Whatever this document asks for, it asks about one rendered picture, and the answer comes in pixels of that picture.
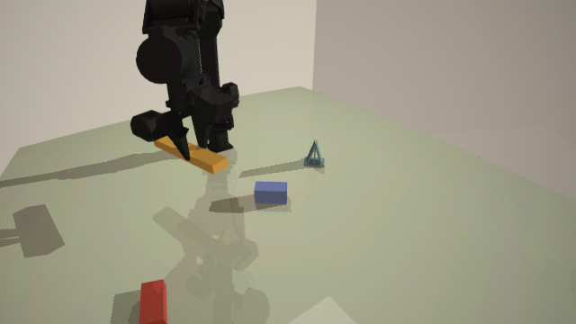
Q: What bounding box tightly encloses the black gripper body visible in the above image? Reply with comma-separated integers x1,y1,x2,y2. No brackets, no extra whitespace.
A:
130,67,207,142

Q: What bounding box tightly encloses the red rectangular block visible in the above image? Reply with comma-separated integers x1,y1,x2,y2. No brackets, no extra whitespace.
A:
139,279,167,324

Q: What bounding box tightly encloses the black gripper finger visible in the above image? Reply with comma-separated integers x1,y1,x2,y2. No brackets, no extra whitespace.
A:
191,113,213,149
168,127,190,161

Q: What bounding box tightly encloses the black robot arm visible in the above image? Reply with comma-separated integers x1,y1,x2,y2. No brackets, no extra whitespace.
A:
136,0,239,153

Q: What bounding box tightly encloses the orange bar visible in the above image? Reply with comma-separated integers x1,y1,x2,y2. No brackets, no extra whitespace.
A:
154,136,228,175

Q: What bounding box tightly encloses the blue rectangular block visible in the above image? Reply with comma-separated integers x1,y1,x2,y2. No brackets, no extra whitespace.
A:
254,181,287,204

